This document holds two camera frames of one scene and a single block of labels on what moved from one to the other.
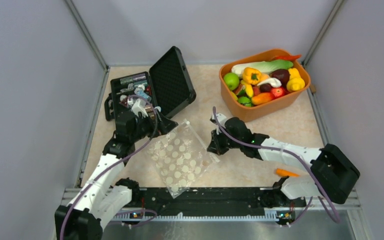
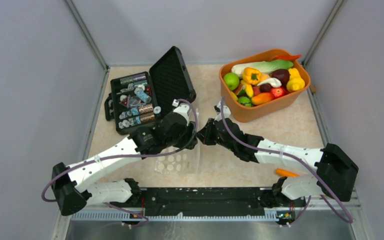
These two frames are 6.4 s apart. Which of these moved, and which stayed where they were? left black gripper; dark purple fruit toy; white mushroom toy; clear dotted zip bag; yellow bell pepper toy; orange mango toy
Moved: clear dotted zip bag; left black gripper
Stayed: yellow bell pepper toy; dark purple fruit toy; white mushroom toy; orange mango toy
